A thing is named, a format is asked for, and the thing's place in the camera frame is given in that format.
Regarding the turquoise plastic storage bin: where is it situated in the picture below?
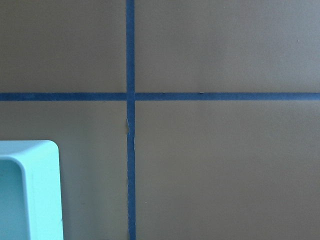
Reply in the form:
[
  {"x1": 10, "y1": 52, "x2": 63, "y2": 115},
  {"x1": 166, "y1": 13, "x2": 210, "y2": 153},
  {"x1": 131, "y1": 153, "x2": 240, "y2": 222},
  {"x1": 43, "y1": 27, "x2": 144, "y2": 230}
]
[{"x1": 0, "y1": 140, "x2": 64, "y2": 240}]

